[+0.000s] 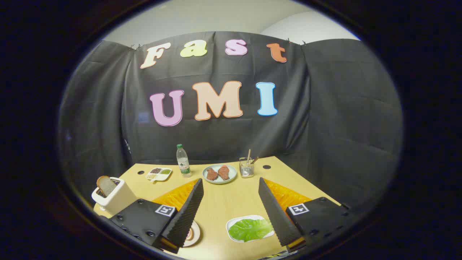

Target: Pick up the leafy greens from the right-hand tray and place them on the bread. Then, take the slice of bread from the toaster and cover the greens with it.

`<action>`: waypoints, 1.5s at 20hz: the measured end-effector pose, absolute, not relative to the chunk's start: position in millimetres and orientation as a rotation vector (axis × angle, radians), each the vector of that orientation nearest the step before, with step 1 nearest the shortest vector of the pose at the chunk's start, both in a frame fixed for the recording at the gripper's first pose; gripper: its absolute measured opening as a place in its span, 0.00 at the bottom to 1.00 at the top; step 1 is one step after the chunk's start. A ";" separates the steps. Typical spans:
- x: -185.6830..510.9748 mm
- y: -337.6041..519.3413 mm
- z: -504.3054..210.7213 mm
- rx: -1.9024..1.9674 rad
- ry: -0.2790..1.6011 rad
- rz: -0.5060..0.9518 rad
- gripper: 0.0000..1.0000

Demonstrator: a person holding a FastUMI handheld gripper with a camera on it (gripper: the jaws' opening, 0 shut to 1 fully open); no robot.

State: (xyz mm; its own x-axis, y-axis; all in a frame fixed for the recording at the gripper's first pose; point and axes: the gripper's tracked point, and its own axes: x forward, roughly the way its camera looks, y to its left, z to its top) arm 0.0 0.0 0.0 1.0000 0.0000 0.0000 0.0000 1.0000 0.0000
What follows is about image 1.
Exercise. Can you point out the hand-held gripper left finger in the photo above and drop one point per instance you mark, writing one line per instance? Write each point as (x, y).
(189, 209)

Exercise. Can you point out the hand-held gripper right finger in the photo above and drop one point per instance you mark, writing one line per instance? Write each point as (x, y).
(274, 209)

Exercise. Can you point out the green lettuce leaf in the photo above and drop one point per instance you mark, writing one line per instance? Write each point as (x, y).
(251, 230)

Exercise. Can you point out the brown bread slice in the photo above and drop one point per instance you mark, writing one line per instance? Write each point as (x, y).
(106, 185)

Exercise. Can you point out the small cream round plate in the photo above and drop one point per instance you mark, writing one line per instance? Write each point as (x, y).
(195, 234)

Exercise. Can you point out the pale green round plate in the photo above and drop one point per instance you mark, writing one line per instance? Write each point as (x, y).
(219, 181)

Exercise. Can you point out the brown meat piece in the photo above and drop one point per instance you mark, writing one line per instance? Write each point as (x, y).
(212, 174)
(223, 172)

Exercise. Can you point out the white rectangular plate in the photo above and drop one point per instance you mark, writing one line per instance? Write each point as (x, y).
(231, 225)

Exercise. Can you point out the clear plastic water bottle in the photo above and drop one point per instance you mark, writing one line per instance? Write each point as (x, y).
(183, 164)

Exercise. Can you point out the white divided condiment dish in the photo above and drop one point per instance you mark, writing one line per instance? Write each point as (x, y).
(158, 174)

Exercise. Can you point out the clear glass cup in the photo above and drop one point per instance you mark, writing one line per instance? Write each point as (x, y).
(247, 171)

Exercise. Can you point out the short wooden stick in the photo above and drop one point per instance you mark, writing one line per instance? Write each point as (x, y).
(255, 159)

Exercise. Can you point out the long wooden stick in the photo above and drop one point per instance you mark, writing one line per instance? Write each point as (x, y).
(248, 155)

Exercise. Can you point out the white toaster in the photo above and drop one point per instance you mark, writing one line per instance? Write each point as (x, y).
(117, 200)

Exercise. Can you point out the black backdrop cloth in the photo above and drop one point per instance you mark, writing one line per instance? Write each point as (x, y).
(332, 108)

